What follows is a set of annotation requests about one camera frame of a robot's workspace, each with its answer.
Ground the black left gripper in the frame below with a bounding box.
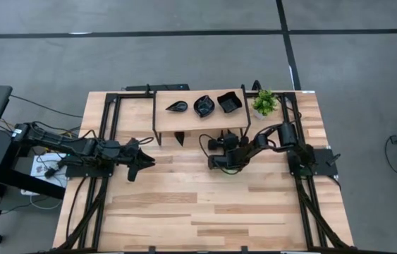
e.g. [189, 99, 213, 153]
[115, 138, 156, 183]

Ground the wooden shelf with black legs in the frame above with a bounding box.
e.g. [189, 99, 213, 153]
[152, 87, 252, 146]

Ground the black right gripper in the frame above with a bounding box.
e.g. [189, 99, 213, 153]
[207, 133, 252, 170]

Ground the green plant in white pot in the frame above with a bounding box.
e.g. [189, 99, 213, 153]
[252, 88, 279, 121]

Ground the black leaf-shaped mini plate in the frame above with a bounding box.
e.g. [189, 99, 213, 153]
[193, 94, 216, 119]

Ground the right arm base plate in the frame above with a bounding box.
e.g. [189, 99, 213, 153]
[287, 147, 339, 177]

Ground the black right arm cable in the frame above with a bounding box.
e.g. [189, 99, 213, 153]
[197, 133, 227, 176]

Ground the black square wavy mini plate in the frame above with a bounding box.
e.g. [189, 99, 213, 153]
[216, 90, 243, 114]

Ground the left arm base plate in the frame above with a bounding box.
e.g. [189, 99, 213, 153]
[64, 150, 117, 179]

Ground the black metal rig frame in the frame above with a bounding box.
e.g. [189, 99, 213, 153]
[52, 90, 356, 254]

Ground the black teardrop mini plate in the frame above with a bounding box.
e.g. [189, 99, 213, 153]
[173, 131, 186, 147]
[165, 100, 189, 113]

